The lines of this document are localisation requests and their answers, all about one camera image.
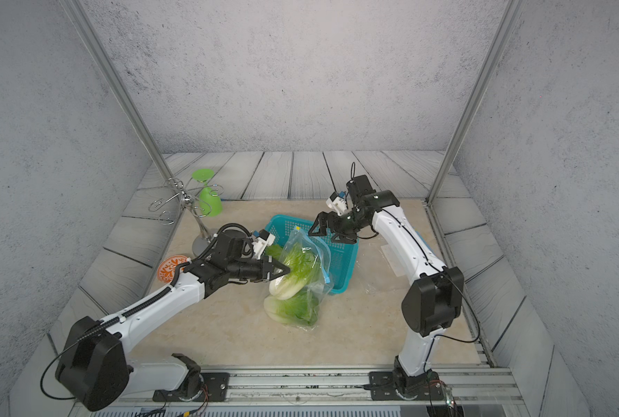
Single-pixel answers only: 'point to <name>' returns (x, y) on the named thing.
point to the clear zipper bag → (320, 286)
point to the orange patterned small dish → (167, 267)
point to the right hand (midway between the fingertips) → (320, 236)
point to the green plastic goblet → (210, 201)
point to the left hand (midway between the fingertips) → (291, 273)
